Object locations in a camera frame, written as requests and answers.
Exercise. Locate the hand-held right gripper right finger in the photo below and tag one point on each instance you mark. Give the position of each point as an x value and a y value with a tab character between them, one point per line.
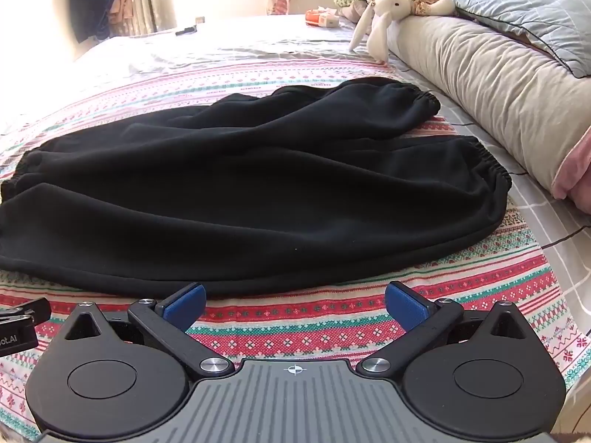
400	305

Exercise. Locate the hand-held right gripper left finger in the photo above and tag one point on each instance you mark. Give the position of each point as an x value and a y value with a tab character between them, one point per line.
190	305

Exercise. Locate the black remote control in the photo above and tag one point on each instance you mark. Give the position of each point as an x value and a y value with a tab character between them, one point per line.
187	30

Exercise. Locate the beige long bolster pillow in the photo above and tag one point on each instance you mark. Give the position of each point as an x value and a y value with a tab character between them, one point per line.
485	83

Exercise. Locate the white plush rabbit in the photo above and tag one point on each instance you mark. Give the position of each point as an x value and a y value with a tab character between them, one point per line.
392	7

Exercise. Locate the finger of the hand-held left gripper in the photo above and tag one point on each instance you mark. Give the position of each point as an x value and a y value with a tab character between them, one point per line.
27	310

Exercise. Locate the light blue checked pillow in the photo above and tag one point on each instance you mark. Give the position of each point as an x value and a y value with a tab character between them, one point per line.
521	4

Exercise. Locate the orange toy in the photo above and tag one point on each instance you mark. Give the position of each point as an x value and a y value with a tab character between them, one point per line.
321	17

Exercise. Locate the black pants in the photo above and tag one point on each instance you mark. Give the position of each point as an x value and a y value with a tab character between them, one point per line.
231	194

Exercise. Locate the striped patterned blanket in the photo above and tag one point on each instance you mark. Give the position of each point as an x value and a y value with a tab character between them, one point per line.
300	327

